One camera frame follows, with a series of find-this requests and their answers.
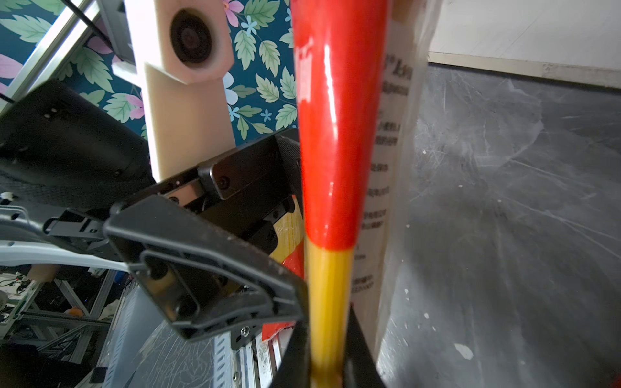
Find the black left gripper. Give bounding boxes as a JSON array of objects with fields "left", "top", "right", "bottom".
[{"left": 103, "top": 129, "right": 308, "bottom": 341}]

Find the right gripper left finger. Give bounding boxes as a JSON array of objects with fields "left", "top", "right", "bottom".
[{"left": 270, "top": 321, "right": 311, "bottom": 388}]

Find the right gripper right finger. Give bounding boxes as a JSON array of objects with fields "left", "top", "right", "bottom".
[{"left": 343, "top": 307, "right": 386, "bottom": 388}]

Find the red spaghetti pack front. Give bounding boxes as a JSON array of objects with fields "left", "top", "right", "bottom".
[{"left": 261, "top": 193, "right": 307, "bottom": 343}]

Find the red spaghetti pack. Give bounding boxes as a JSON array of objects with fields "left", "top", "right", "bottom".
[
  {"left": 291, "top": 1, "right": 441, "bottom": 387},
  {"left": 261, "top": 193, "right": 307, "bottom": 343}
]

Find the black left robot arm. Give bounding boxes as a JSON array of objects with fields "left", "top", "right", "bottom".
[{"left": 1, "top": 80, "right": 307, "bottom": 340}]

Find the white two-tier shelf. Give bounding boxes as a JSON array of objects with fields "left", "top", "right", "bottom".
[{"left": 429, "top": 1, "right": 620, "bottom": 88}]

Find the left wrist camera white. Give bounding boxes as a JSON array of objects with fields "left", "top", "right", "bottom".
[{"left": 124, "top": 0, "right": 235, "bottom": 182}]

